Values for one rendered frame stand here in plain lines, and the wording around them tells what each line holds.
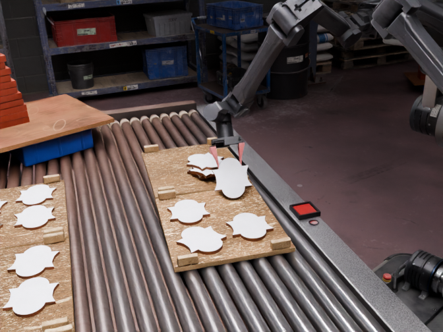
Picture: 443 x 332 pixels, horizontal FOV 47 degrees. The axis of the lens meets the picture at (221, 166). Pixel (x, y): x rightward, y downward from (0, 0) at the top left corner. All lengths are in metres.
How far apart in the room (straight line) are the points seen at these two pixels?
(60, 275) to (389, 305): 0.85
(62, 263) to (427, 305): 1.58
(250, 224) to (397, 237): 1.91
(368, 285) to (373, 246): 1.84
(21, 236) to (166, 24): 4.71
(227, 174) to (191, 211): 0.20
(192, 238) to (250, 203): 0.28
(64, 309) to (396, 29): 1.06
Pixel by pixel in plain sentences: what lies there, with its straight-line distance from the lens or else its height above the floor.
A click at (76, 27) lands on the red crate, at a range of 5.93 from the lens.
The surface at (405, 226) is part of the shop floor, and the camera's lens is 3.49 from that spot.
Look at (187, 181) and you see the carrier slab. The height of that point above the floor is 0.94.
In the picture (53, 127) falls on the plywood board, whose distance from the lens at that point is 2.23.
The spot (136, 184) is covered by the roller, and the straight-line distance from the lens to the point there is 1.91.
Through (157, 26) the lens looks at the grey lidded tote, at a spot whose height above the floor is 0.77.
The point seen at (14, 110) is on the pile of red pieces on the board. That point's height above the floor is 1.10.
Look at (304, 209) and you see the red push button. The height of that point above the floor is 0.93.
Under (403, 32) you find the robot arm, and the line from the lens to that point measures 1.34.
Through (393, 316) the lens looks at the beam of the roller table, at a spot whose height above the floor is 0.92.
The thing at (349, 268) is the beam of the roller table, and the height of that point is 0.92.
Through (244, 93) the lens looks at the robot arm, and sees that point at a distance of 1.70.
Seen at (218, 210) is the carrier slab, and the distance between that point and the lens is 1.67.
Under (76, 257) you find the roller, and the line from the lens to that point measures 1.56.
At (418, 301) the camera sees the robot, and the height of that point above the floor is 0.26.
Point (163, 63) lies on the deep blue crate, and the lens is 6.23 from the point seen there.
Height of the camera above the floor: 1.77
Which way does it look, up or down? 25 degrees down
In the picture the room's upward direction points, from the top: 2 degrees counter-clockwise
